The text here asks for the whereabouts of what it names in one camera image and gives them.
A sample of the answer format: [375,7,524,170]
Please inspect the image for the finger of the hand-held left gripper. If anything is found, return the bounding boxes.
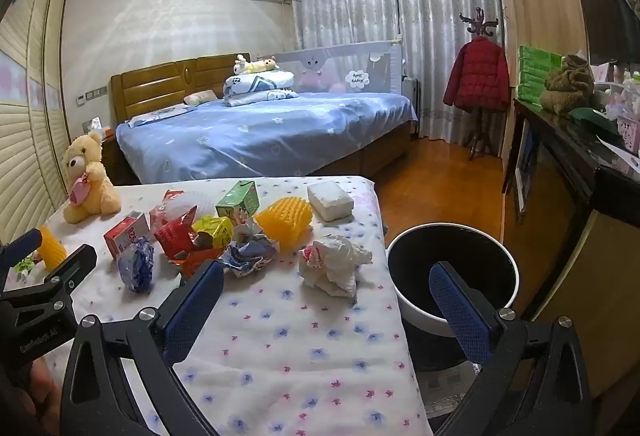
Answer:
[0,244,98,317]
[0,228,45,267]

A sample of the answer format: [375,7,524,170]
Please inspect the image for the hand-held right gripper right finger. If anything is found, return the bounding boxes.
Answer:
[429,261,594,436]

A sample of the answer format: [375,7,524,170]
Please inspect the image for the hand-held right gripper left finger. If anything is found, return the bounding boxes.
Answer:
[60,260,226,436]

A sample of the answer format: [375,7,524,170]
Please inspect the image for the white trash bin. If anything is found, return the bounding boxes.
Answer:
[386,223,518,337]

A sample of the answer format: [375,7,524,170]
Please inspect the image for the red and white carton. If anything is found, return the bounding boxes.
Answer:
[103,211,151,259]

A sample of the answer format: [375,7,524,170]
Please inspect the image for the blue plastic wrapper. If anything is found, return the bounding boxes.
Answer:
[116,237,156,293]

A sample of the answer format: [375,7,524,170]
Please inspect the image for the red snack wrapper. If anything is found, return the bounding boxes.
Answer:
[154,207,223,277]

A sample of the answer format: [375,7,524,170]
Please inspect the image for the blue white paper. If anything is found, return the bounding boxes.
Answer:
[221,222,280,274]

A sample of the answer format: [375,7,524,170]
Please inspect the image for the yellow green snack wrapper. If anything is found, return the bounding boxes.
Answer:
[192,215,235,249]

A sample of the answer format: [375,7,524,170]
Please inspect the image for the orange pink plastic packet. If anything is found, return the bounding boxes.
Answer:
[149,190,186,227]

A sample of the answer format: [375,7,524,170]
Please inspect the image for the clear bubble wrap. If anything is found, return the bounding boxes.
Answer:
[162,193,221,221]

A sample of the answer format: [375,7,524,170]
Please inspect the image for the green drink carton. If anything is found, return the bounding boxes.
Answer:
[216,180,261,227]

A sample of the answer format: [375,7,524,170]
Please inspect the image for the yellow foam fruit net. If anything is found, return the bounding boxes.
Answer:
[37,226,67,269]
[254,197,313,251]

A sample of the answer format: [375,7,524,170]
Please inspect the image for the white tissue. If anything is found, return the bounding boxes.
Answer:
[298,236,373,299]

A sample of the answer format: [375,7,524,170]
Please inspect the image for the white tissue pack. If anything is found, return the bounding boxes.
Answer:
[306,181,354,223]

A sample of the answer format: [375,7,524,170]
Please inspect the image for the person's left hand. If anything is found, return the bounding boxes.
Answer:
[22,358,64,436]

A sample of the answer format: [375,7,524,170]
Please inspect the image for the yellow teddy bear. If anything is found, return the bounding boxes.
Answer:
[62,132,122,223]

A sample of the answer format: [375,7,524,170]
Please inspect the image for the beige louvered closet doors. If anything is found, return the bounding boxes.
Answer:
[0,0,73,241]

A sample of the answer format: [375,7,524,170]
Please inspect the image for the white floral blanket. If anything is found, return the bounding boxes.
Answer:
[0,175,433,436]

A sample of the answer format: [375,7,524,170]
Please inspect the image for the wooden nightstand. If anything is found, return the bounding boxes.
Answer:
[100,136,126,187]

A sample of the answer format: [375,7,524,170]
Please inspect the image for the blue framed picture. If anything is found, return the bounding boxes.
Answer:
[515,121,538,217]

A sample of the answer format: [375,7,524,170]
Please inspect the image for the dark wooden cabinet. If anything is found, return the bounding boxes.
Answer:
[502,98,640,317]

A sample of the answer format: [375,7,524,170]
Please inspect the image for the blue white flat pillow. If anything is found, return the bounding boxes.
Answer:
[127,106,193,121]

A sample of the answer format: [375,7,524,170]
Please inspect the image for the blue bed sheet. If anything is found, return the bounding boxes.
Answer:
[116,90,418,184]

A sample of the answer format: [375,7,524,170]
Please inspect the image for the wooden bed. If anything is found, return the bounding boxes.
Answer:
[110,53,418,187]

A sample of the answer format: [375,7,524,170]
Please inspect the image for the white radiator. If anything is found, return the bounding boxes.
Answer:
[402,76,422,139]

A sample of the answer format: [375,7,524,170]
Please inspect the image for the white paper sheet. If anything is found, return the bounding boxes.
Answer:
[597,136,640,174]

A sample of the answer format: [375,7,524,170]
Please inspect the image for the folded blue white quilt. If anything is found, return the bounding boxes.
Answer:
[222,70,300,107]

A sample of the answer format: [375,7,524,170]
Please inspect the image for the red padded jacket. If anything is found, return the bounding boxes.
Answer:
[442,36,511,113]

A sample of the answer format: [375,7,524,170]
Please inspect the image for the stack of green boxes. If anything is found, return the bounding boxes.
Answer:
[515,46,563,104]

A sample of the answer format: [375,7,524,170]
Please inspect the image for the pink patterned box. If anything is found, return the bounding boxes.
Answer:
[616,113,640,154]

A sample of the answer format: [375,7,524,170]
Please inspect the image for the brown fuzzy cloth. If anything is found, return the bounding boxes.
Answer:
[539,54,595,114]

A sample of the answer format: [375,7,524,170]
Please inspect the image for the yellow white plush toy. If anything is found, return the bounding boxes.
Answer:
[234,54,279,75]

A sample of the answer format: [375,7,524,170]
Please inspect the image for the pink plush toy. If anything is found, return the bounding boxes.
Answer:
[300,68,346,92]

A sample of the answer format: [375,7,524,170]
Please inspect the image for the grey patterned curtain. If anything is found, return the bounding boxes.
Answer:
[392,0,503,141]
[290,0,401,81]

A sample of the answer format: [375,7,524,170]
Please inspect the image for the wooden coat rack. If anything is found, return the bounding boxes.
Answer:
[459,7,501,161]

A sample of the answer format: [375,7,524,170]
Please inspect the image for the wooden wardrobe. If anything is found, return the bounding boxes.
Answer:
[492,0,588,157]

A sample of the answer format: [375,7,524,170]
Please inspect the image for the black television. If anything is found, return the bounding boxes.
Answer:
[580,0,640,66]

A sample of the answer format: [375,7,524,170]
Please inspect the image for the wall switch panel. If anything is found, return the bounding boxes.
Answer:
[75,86,108,105]

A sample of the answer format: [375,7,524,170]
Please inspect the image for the grey mesh bed rail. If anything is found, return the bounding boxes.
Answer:
[272,40,403,95]

